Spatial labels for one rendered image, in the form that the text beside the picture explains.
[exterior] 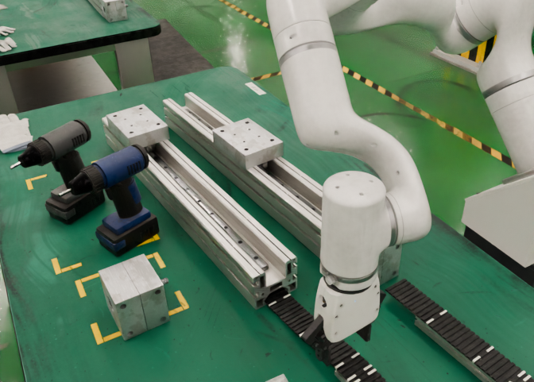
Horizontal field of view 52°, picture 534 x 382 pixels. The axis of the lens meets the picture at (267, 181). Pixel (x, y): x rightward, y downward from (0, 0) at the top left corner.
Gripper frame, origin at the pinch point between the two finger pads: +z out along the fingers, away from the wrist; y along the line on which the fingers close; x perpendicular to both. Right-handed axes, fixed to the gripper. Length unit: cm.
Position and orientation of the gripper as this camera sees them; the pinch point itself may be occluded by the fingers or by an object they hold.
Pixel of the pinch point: (343, 342)
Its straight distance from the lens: 95.6
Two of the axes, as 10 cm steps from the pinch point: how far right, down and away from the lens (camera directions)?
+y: 8.3, -3.3, 4.5
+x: -5.6, -4.5, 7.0
